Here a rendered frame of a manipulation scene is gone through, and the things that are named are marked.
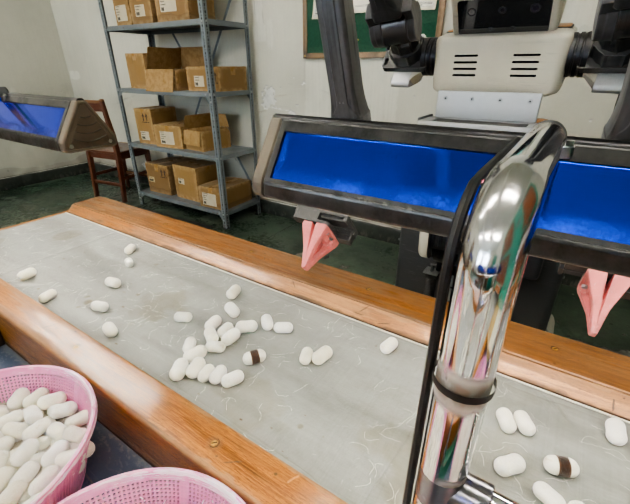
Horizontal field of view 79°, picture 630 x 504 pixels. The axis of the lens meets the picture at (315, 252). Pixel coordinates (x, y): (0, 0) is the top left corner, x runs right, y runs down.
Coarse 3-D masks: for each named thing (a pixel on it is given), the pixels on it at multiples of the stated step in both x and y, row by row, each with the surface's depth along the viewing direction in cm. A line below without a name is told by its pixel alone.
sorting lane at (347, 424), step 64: (0, 256) 92; (64, 256) 92; (128, 256) 92; (128, 320) 69; (192, 320) 69; (256, 320) 69; (320, 320) 69; (192, 384) 55; (256, 384) 55; (320, 384) 55; (384, 384) 55; (512, 384) 55; (320, 448) 46; (384, 448) 46; (512, 448) 46; (576, 448) 46
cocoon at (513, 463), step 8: (504, 456) 43; (512, 456) 43; (520, 456) 43; (496, 464) 42; (504, 464) 42; (512, 464) 42; (520, 464) 42; (504, 472) 42; (512, 472) 42; (520, 472) 42
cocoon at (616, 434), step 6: (606, 420) 48; (612, 420) 47; (618, 420) 47; (606, 426) 47; (612, 426) 46; (618, 426) 46; (624, 426) 46; (606, 432) 46; (612, 432) 46; (618, 432) 45; (624, 432) 45; (612, 438) 45; (618, 438) 45; (624, 438) 45; (618, 444) 45; (624, 444) 45
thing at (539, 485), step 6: (534, 486) 40; (540, 486) 40; (546, 486) 40; (534, 492) 40; (540, 492) 40; (546, 492) 39; (552, 492) 39; (540, 498) 40; (546, 498) 39; (552, 498) 39; (558, 498) 39
